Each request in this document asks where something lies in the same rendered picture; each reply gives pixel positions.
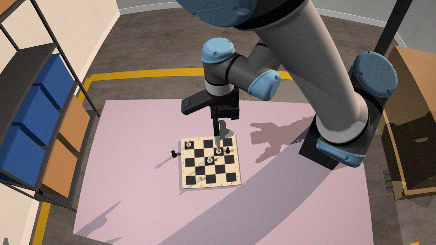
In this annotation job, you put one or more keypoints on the chessboard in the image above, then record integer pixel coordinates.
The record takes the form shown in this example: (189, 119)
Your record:
(223, 171)

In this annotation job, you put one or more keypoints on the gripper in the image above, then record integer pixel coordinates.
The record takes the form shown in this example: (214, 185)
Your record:
(226, 107)

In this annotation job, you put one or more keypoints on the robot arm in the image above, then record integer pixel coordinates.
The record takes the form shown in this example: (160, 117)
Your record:
(348, 106)

